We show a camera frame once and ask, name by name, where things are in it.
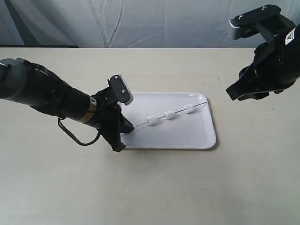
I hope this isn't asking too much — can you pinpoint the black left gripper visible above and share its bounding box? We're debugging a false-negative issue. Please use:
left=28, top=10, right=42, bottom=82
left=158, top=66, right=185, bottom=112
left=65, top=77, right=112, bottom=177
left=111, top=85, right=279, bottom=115
left=90, top=81, right=134, bottom=152

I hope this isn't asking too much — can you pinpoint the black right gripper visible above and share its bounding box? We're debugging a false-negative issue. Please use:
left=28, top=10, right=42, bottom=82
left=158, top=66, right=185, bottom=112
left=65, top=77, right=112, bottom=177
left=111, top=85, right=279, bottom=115
left=226, top=35, right=300, bottom=100

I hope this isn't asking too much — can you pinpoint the thin metal skewer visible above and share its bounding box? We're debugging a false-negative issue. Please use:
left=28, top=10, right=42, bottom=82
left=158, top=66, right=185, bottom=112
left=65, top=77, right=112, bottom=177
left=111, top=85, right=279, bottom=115
left=134, top=101, right=208, bottom=128

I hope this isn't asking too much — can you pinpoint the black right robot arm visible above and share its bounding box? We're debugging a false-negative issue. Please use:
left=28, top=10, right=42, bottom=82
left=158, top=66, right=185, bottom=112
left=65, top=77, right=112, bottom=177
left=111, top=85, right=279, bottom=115
left=226, top=25, right=300, bottom=101

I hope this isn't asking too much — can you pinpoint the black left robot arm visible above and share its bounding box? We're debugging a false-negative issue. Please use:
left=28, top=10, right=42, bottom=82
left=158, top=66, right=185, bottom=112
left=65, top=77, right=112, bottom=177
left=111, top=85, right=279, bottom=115
left=0, top=58, right=134, bottom=152

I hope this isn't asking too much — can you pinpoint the white rectangular plastic tray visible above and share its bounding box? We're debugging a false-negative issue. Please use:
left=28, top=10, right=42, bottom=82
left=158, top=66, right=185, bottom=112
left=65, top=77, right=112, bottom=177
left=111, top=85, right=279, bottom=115
left=121, top=92, right=217, bottom=149

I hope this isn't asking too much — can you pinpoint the white backdrop curtain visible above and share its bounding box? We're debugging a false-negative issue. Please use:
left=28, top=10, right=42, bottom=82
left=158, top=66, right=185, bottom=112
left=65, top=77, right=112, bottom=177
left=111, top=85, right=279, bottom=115
left=0, top=0, right=300, bottom=49

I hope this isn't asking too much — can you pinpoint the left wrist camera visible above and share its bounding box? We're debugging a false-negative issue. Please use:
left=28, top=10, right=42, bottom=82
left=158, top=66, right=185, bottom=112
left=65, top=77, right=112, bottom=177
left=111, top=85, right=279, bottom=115
left=109, top=75, right=134, bottom=105

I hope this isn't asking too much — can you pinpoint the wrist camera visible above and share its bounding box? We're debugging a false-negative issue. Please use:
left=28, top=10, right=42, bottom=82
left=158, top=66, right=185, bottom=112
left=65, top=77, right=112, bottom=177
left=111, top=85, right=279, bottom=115
left=228, top=4, right=296, bottom=42
left=109, top=75, right=134, bottom=105

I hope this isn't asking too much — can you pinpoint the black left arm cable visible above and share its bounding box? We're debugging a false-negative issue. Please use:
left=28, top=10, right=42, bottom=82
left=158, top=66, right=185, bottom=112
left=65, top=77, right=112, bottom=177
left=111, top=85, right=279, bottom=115
left=57, top=116, right=103, bottom=146

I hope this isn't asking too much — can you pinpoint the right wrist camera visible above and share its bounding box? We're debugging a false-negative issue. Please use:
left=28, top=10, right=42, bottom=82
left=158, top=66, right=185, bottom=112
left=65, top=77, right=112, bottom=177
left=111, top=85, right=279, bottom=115
left=228, top=4, right=296, bottom=42

